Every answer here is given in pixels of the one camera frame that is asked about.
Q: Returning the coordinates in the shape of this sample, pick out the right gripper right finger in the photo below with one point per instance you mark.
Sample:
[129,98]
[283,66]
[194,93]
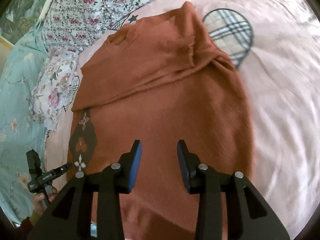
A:
[248,214]

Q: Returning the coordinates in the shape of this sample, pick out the teal floral blanket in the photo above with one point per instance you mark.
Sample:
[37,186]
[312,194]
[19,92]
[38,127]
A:
[19,133]

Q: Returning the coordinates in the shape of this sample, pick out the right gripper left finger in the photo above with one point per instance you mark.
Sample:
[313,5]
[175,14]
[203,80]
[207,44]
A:
[69,216]

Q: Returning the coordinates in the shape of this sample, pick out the small floral print quilt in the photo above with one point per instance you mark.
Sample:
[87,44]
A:
[76,24]

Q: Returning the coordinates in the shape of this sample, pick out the rust orange knit sweater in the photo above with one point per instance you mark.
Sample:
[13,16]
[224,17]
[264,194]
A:
[161,80]

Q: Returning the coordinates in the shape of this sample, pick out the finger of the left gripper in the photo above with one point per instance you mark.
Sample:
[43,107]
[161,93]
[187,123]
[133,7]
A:
[57,172]

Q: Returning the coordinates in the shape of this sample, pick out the pink bed sheet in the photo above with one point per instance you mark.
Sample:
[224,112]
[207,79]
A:
[275,45]

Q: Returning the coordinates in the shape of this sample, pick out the white floral pillow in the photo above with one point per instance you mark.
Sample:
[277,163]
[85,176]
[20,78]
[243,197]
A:
[55,88]

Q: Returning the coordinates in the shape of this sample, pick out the person's left hand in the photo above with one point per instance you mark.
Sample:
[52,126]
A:
[38,200]

